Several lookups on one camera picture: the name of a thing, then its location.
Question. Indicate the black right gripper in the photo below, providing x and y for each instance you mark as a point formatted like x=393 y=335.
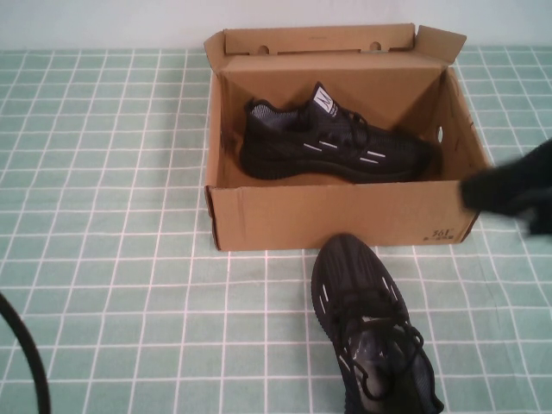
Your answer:
x=528 y=181

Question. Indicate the brown cardboard shoe box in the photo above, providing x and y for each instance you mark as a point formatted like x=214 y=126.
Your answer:
x=302 y=215

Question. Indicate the green checked tablecloth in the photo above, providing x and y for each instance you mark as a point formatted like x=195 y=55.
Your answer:
x=108 y=215

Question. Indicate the black sneaker white tongue label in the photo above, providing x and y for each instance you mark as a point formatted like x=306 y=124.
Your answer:
x=302 y=151

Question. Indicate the black sneaker white stripes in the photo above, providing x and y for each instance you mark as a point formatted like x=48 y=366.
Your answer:
x=349 y=276

